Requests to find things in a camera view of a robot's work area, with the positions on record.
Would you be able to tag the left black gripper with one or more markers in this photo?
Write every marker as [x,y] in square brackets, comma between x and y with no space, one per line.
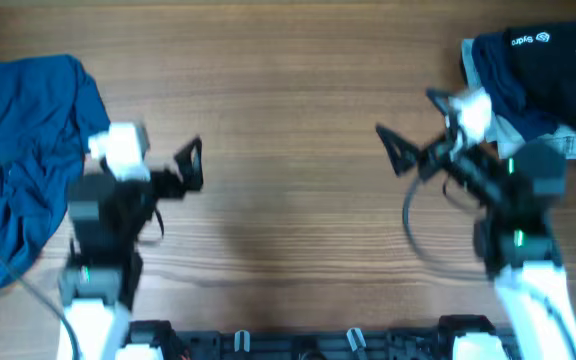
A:
[169,180]

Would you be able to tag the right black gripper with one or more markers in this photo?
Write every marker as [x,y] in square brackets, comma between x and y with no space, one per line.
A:
[435,154]

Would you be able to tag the blue t-shirt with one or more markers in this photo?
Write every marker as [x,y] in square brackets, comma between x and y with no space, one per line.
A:
[49,107]

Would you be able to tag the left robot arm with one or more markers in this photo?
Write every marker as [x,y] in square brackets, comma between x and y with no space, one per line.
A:
[99,281]

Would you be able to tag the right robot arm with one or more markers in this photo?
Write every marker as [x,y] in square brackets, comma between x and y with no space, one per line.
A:
[514,238]

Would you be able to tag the navy blue folded garment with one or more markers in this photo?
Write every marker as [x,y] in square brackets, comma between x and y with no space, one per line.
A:
[509,98]

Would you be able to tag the light grey denim shorts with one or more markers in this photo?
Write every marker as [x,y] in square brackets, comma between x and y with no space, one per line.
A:
[501,132]

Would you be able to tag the black garment with white logo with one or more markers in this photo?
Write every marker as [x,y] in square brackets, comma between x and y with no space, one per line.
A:
[543,59]

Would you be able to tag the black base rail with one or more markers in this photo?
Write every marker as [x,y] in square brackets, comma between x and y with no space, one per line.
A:
[437,342]

